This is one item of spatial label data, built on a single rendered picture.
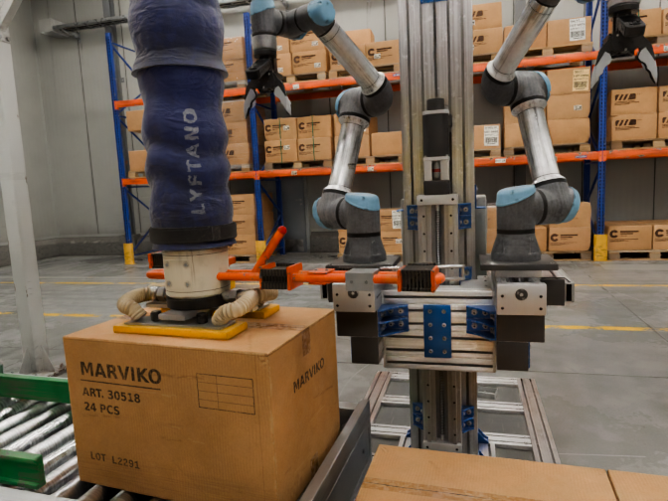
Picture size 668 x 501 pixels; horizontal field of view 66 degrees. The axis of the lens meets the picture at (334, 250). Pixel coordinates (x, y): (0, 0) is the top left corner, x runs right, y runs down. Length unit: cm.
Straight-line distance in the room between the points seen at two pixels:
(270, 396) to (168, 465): 36
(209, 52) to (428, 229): 91
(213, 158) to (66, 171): 1172
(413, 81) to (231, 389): 121
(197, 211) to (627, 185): 906
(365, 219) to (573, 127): 693
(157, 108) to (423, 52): 96
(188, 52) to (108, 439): 99
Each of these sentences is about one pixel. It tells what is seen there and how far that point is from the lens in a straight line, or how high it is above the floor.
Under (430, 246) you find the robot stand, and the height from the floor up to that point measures 108.
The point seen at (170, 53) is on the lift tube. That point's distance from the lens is 134.
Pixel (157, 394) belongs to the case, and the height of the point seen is 82.
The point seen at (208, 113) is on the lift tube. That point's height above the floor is 149.
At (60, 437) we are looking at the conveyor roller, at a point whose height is 54.
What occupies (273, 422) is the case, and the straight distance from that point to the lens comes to 119.
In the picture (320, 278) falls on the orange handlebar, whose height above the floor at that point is 108.
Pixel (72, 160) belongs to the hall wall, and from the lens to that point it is 1289.
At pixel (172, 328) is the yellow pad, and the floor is 97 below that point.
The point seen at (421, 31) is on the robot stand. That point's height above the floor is 181.
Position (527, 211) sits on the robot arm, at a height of 119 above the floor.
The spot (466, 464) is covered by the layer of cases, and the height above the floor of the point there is 54.
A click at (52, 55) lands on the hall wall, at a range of 1337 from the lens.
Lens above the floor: 130
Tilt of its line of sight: 7 degrees down
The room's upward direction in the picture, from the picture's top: 3 degrees counter-clockwise
